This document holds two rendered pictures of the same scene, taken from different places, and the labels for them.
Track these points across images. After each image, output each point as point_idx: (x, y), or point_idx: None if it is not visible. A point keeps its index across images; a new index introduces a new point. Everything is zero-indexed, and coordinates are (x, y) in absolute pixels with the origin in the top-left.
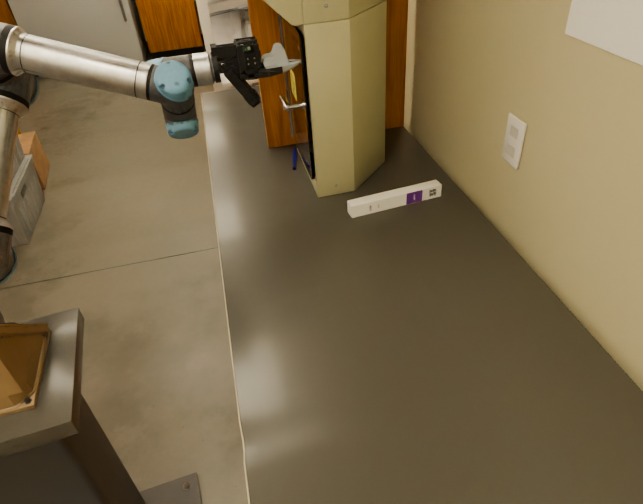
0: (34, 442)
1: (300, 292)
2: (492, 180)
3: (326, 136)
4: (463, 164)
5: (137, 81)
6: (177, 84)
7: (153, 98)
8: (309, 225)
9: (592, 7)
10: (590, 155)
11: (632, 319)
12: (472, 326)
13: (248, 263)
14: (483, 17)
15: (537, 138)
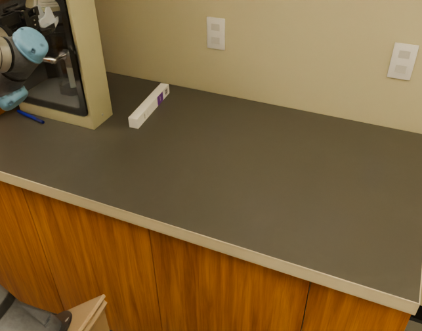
0: None
1: (178, 180)
2: (199, 67)
3: (91, 74)
4: (163, 68)
5: (3, 53)
6: (42, 45)
7: (16, 67)
8: (117, 146)
9: None
10: (283, 19)
11: (337, 93)
12: (279, 138)
13: (115, 188)
14: None
15: (237, 24)
